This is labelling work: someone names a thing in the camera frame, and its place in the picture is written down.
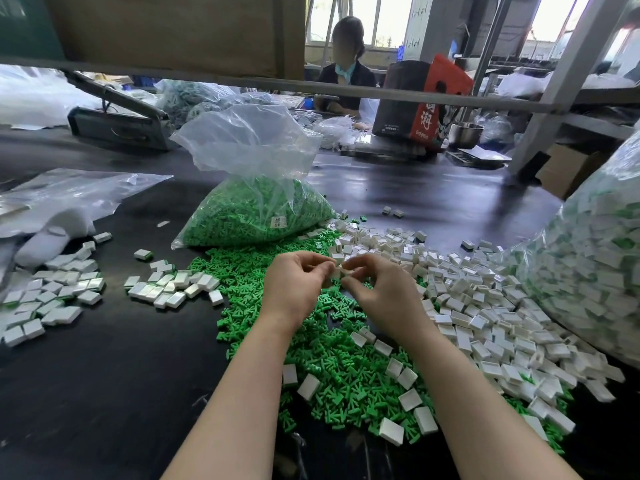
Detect crumpled white plastic bag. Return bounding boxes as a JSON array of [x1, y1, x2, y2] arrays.
[[316, 115, 363, 151]]

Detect black table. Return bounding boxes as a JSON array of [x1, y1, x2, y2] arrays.
[[0, 95, 640, 480]]

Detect large bag of white caps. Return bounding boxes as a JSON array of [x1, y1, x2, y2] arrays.
[[517, 123, 640, 372]]

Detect empty clear plastic bag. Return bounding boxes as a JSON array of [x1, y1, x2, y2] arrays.
[[0, 169, 173, 269]]

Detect person's right forearm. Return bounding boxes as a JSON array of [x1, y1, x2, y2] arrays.
[[405, 327, 581, 480]]

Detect white plastic sheet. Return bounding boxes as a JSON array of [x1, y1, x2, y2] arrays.
[[0, 67, 101, 131]]

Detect pile of green parts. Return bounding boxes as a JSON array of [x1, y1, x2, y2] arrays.
[[190, 229, 573, 454]]

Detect pile of assembled white pieces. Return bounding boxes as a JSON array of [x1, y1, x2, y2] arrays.
[[0, 231, 113, 349]]

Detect black and red box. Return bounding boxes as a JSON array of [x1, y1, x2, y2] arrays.
[[373, 55, 475, 151]]

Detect clear bag of pale parts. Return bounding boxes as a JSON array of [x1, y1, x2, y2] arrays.
[[156, 79, 307, 129]]

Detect metal bowl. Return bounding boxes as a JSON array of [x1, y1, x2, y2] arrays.
[[449, 123, 484, 151]]

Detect white bags on shelf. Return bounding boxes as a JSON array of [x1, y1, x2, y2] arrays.
[[497, 73, 634, 100]]

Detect person's left hand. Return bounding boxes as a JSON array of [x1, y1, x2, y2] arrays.
[[257, 251, 337, 336]]

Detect bag of green clips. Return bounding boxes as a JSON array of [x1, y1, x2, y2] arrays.
[[172, 105, 337, 250]]

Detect pile of white plastic caps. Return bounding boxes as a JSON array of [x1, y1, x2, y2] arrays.
[[282, 213, 626, 448]]

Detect brown board panel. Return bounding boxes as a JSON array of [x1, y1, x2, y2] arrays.
[[0, 0, 307, 78]]

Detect white paper sheets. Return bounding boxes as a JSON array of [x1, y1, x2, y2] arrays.
[[448, 145, 512, 170]]

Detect cardboard box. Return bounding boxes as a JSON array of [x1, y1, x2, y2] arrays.
[[537, 145, 605, 200]]

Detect grey metal shelf frame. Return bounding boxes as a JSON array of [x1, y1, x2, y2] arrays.
[[0, 0, 640, 181]]

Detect person's right hand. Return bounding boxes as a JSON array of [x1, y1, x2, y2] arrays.
[[340, 253, 437, 348]]

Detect person's left forearm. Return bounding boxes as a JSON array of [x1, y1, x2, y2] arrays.
[[162, 319, 296, 480]]

